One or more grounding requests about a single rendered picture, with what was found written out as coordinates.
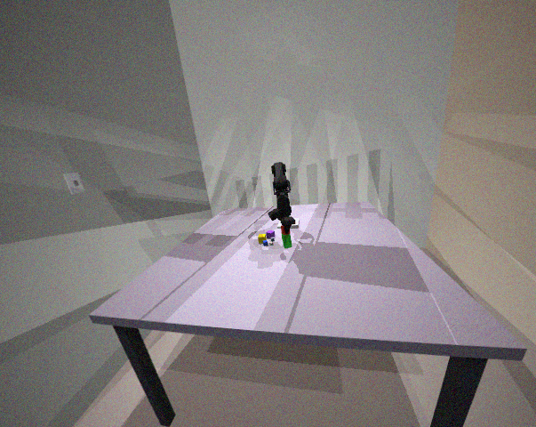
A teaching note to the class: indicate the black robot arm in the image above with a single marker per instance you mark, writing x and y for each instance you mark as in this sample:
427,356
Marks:
282,187

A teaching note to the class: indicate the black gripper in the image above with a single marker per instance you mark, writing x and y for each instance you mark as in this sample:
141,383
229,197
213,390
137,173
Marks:
286,221

